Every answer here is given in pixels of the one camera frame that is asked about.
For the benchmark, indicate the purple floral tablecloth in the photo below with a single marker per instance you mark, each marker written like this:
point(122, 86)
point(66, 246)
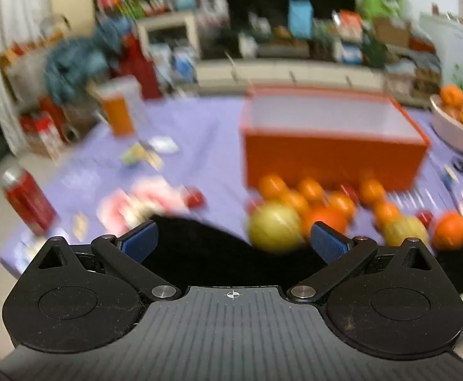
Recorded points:
point(199, 135)

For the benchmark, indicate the open cardboard box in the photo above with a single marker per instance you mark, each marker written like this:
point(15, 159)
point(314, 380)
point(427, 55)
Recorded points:
point(392, 33)

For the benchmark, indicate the red tote bag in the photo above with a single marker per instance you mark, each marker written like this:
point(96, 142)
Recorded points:
point(140, 67)

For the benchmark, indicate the white glass door cabinet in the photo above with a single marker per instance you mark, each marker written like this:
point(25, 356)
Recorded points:
point(168, 20)

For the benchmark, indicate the orange white canister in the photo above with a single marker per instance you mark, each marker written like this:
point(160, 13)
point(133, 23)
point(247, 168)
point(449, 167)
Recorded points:
point(118, 115)

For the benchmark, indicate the white chest freezer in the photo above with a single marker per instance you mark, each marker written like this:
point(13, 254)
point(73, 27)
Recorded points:
point(453, 47)

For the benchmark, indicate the blue white mask box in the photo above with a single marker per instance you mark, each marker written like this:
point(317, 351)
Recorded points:
point(352, 53)

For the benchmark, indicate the white television cabinet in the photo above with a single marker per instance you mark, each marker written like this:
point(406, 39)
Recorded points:
point(294, 73)

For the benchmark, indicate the white storage bin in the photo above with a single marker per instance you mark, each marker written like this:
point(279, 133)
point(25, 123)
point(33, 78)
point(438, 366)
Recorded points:
point(25, 71)

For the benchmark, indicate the orange cardboard box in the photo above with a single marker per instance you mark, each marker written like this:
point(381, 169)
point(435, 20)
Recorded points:
point(326, 158)

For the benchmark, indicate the white bowl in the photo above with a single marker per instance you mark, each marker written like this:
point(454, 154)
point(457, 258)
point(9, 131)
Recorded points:
point(453, 135)

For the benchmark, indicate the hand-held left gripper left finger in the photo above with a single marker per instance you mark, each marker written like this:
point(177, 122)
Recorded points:
point(140, 242)

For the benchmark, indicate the white round disc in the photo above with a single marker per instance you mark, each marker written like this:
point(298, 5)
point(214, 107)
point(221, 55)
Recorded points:
point(163, 145)

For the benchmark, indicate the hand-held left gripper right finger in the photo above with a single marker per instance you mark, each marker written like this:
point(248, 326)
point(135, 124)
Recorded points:
point(328, 244)

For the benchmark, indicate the orange white carton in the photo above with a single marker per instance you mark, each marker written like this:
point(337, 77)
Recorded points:
point(352, 24)

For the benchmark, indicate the red metal can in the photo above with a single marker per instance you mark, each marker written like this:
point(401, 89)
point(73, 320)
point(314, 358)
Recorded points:
point(29, 202)

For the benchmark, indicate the white curtain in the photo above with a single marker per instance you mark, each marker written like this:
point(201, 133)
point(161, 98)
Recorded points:
point(9, 16)

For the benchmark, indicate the light blue paper bag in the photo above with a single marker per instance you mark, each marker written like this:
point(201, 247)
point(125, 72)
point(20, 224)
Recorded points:
point(299, 20)

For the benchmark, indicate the dark green gift bag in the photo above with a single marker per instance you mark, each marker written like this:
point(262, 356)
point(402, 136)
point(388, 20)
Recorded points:
point(374, 51)

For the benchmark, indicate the pile of tangerines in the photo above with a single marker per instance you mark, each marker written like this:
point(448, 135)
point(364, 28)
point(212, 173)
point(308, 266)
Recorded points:
point(272, 186)

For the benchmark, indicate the blue padded jacket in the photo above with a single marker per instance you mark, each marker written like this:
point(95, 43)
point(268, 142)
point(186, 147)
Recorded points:
point(72, 63)

